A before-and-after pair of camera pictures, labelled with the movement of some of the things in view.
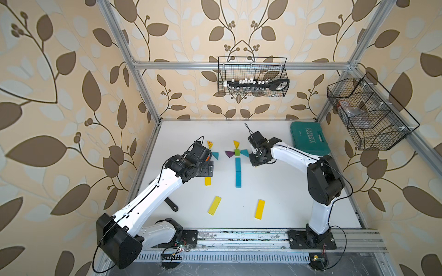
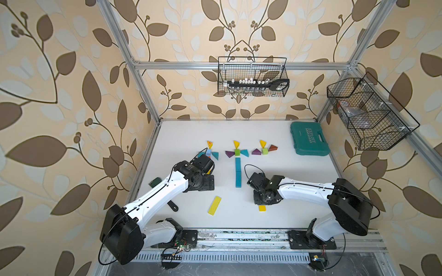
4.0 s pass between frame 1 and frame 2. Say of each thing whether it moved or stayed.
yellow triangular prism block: stayed
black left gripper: moved
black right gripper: moved
